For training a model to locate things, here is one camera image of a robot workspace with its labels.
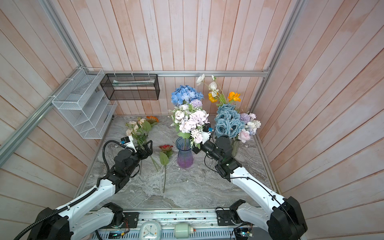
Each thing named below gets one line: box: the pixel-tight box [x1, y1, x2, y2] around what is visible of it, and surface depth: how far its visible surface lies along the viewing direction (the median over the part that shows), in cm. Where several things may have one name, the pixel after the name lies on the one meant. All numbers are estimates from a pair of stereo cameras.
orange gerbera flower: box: [146, 115, 160, 124], surface depth 113 cm
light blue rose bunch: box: [214, 103, 245, 138], surface depth 68 cm
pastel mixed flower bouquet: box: [238, 112, 261, 143], surface depth 78 cm
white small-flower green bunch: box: [167, 99, 210, 149], surface depth 61 cm
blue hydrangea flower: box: [171, 85, 205, 105], surface depth 69 cm
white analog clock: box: [139, 220, 162, 240], surface depth 70 cm
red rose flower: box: [158, 144, 173, 193], surface depth 95 cm
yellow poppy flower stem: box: [208, 92, 241, 107], surface depth 82 cm
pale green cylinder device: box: [175, 223, 194, 239], surface depth 65 cm
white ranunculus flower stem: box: [196, 74, 225, 98], surface depth 83 cm
